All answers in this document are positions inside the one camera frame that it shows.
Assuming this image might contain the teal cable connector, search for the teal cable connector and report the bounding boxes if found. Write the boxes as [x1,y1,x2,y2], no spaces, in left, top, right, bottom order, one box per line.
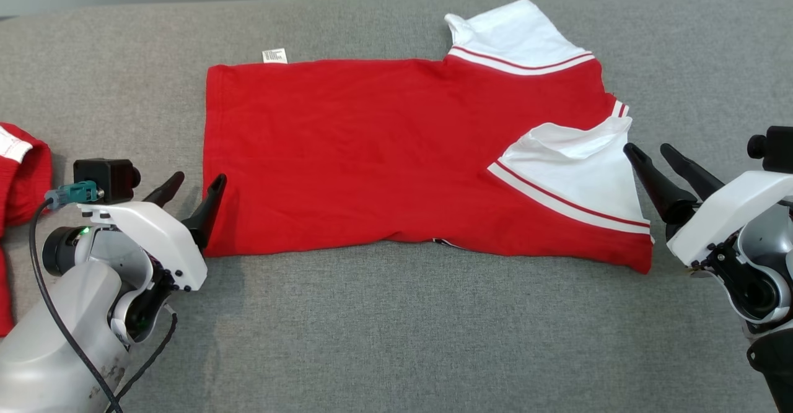
[45,181,103,211]

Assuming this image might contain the red basketball shorts number 23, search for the red basketball shorts number 23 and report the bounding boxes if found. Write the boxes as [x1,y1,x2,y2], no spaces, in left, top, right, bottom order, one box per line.
[0,122,53,337]

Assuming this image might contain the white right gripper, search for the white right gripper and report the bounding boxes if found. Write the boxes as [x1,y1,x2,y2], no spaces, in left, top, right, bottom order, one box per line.
[623,142,793,271]

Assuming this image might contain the red white-sleeved t-shirt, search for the red white-sleeved t-shirt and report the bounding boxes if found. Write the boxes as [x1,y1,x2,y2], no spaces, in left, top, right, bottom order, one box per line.
[201,0,655,276]

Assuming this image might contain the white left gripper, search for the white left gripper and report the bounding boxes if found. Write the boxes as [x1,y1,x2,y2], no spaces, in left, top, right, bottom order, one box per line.
[79,172,227,294]

